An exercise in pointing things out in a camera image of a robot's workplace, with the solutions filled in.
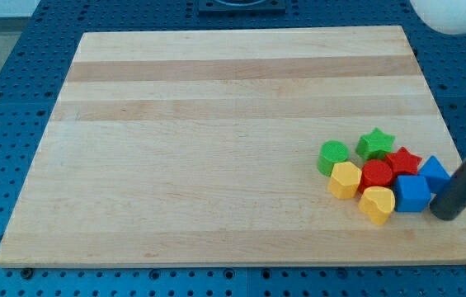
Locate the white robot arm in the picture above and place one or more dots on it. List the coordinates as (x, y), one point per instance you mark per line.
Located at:
(445, 16)

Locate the green star block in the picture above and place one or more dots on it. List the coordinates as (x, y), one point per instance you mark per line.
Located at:
(374, 145)

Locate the red star block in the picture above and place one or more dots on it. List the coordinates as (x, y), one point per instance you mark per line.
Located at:
(403, 162)

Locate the wooden board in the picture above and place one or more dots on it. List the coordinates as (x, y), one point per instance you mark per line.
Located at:
(199, 148)

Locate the green cylinder block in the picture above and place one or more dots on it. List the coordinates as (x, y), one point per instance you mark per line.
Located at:
(330, 153)

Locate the yellow hexagon block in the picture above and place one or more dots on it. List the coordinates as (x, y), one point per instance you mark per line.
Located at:
(345, 180)

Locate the red cylinder block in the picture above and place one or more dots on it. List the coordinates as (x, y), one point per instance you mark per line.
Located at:
(375, 173)

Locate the yellow heart block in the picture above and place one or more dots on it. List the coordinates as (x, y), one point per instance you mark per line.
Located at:
(377, 203)

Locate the blue cube block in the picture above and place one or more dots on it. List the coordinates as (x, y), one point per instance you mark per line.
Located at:
(412, 194)

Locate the blue triangle block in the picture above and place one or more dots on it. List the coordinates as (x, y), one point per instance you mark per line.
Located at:
(435, 174)

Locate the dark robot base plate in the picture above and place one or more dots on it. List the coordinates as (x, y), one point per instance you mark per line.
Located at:
(242, 7)

